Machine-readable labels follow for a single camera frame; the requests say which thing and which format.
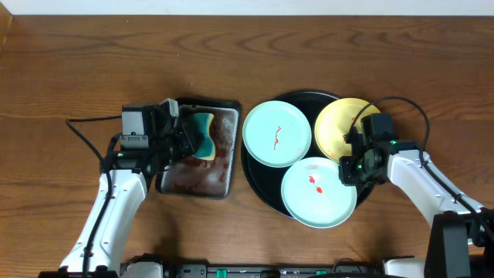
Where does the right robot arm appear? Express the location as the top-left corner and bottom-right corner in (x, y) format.
(339, 136), (493, 277)

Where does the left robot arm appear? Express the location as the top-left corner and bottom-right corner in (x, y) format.
(39, 99), (204, 277)

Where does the yellow plate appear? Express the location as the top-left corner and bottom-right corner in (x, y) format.
(313, 98), (368, 162)

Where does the round black tray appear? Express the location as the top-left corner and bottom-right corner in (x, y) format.
(240, 90), (382, 220)

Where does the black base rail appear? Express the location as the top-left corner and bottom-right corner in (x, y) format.
(119, 254), (429, 278)

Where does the rectangular metal baking tray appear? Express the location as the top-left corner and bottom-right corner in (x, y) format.
(155, 97), (241, 199)

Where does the light blue plate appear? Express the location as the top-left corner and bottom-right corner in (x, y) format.
(242, 100), (312, 168)
(281, 157), (357, 229)

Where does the green yellow sponge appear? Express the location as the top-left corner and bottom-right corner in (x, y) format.
(188, 112), (215, 161)

